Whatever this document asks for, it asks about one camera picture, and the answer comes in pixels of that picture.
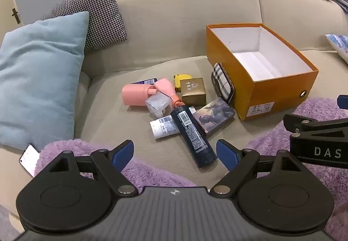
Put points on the gold box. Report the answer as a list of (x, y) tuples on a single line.
[(193, 91)]

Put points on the black white houndstooth pillow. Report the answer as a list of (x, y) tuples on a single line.
[(95, 12)]

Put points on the plaid case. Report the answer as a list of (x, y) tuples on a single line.
[(221, 80)]

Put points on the pink bottle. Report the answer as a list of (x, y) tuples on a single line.
[(164, 87)]

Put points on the blue tin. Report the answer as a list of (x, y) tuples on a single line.
[(146, 81)]

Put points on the white tube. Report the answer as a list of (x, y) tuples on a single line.
[(163, 126)]

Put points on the dark illustrated card box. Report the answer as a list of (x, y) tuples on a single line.
[(214, 116)]

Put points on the purple fuzzy cloth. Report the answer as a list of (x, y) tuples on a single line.
[(152, 173)]

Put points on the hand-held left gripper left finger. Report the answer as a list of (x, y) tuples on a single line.
[(123, 151)]

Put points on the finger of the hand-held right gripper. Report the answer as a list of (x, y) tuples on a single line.
[(312, 122), (343, 101)]

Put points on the dark blue bottle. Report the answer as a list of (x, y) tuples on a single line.
[(193, 135)]

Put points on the smartphone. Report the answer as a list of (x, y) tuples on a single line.
[(28, 159)]

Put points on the clear plastic cube box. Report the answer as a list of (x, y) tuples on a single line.
[(159, 105)]

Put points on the light blue pillow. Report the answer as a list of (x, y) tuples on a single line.
[(40, 67)]

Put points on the yellow tape measure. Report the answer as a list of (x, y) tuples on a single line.
[(182, 77)]

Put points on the orange cardboard box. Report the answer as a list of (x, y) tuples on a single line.
[(258, 99)]

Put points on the blue white printed pillow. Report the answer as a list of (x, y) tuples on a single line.
[(341, 45)]

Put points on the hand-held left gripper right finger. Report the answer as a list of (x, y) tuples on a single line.
[(227, 154)]

